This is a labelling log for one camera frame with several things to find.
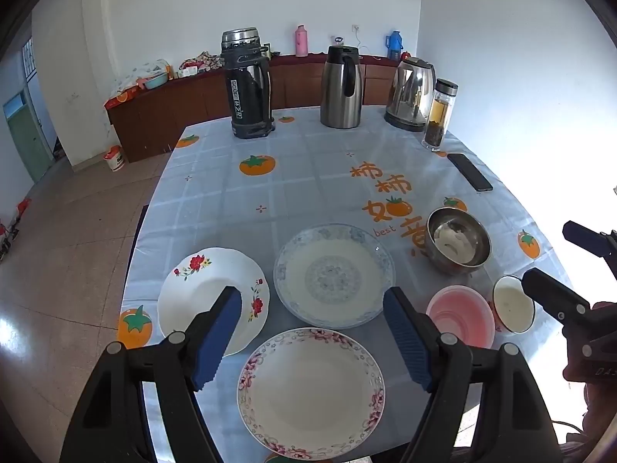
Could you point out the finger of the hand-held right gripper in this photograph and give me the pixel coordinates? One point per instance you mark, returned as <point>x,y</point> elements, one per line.
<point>549,292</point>
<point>585,238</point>

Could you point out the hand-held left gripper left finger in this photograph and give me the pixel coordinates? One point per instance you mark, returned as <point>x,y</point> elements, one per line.
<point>219,333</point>

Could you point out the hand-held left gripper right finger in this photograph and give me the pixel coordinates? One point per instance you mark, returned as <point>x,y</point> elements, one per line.
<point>405,337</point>

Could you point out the white enamel bowl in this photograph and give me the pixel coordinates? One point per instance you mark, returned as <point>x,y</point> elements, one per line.
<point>513,304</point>

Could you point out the white red flower plate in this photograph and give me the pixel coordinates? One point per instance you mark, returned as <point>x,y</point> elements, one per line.
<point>193,294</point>

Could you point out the pink plastic bowl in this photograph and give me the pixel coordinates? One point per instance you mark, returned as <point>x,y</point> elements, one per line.
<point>460,320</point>

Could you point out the blue pattern plate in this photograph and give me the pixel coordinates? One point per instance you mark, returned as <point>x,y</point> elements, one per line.
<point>332,275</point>

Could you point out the stainless steel bowl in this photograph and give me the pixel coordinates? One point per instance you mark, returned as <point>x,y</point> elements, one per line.
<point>458,243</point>

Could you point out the pink floral rim plate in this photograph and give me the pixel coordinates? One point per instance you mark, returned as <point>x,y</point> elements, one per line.
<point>308,395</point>

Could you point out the person's right hand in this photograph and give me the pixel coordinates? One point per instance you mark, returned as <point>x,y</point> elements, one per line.
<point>606,309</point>

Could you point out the black smartphone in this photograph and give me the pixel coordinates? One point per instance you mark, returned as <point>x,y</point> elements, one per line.
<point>470,172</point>

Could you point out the white orange fruit print tablecloth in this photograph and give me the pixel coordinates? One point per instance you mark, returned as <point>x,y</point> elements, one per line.
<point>313,178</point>

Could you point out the glass tea bottle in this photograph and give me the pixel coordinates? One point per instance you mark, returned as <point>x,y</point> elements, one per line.
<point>437,115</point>

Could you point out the white bucket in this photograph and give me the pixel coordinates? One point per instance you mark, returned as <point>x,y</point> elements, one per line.
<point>114,159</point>

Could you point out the steel electric kettle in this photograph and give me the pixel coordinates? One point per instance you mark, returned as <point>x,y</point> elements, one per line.
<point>409,96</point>

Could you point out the brown wooden sideboard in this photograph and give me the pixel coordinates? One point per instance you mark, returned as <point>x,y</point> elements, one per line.
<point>193,101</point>

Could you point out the dark grey kettle appliance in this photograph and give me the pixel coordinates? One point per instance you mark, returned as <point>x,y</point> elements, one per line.
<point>248,87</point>

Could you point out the steel thermal carafe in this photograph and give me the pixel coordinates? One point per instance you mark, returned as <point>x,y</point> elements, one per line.
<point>337,91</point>

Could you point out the orange cardboard box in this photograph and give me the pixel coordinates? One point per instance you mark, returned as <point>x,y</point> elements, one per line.
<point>120,97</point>

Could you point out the teal basin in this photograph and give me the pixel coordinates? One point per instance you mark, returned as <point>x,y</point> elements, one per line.
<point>155,80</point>

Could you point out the green door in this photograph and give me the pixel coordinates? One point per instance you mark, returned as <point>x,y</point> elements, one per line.
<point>29,140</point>

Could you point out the blue thermos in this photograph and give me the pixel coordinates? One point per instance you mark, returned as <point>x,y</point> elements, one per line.
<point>395,46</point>

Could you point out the floral cloth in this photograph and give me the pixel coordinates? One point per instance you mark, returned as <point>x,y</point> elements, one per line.
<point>202,61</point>

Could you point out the pink thermos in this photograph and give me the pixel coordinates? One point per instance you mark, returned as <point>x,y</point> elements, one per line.
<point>301,41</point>

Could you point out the window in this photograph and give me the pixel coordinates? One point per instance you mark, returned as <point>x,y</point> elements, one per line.
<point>29,60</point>

